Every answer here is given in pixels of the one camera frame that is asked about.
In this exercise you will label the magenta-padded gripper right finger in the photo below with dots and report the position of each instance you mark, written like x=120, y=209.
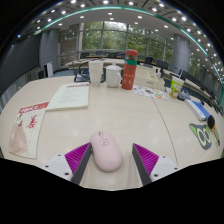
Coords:
x=164, y=165

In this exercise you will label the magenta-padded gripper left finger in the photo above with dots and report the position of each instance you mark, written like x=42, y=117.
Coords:
x=58, y=165

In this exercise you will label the pink computer mouse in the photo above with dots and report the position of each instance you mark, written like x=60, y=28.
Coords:
x=106, y=155

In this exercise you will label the cat-shaped grey green mouse pad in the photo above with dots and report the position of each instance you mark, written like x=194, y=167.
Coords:
x=201, y=135

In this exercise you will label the red and white brochure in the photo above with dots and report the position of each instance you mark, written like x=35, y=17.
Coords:
x=28, y=130

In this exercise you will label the black handheld microphone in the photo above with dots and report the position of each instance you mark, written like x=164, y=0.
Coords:
x=211, y=122

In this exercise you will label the blue and white book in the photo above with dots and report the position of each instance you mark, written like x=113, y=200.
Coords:
x=197, y=109

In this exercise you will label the white booklet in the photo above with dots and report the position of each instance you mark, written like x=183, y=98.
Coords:
x=69, y=96

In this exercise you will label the paper cup with green print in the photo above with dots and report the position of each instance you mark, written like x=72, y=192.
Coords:
x=176, y=88

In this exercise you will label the white cardboard box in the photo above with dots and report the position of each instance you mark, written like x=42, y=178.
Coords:
x=148, y=80

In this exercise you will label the red drink bottle green band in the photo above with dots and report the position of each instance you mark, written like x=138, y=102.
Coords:
x=129, y=73

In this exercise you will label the group of dark office chairs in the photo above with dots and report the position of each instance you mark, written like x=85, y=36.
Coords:
x=162, y=64

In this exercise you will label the group of ceiling lights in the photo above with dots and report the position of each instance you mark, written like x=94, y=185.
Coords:
x=110, y=13

